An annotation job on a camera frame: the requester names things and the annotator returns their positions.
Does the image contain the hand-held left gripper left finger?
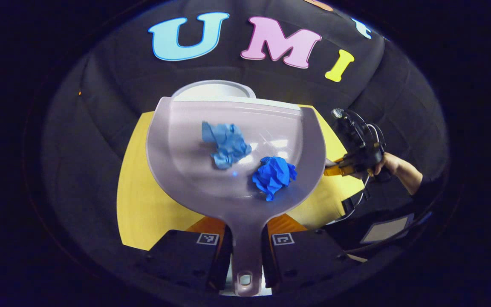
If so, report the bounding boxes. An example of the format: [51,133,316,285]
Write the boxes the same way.
[145,215,233,293]

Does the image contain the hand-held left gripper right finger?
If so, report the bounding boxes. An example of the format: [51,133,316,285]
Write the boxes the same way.
[262,213,361,290]

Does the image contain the dark blue paper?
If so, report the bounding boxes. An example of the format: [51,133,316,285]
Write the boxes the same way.
[252,156,298,202]

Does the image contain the pink dustpan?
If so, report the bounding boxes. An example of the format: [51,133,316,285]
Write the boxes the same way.
[145,96,327,297]

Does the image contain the light blue paper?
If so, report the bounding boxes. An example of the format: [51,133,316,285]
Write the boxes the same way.
[202,121,252,170]

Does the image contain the white garbage bin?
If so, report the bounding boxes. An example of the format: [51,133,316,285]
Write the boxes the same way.
[171,80,257,102]

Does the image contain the white rectangular card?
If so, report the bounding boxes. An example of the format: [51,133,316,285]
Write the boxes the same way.
[361,213,415,244]

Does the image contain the black backdrop cloth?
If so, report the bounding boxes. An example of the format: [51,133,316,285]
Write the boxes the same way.
[41,0,448,256]

